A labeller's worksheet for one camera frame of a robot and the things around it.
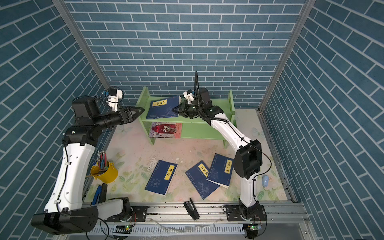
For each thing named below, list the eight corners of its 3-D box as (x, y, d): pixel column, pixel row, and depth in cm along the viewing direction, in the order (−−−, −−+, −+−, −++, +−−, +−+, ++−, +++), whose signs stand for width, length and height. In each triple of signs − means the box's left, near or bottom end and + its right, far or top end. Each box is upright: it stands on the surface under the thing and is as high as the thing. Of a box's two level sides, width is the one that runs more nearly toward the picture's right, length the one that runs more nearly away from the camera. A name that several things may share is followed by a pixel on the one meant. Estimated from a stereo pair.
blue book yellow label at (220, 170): (206, 180, 87) (206, 179, 85) (214, 155, 98) (214, 152, 95) (227, 188, 84) (228, 186, 82) (233, 161, 95) (234, 158, 93)
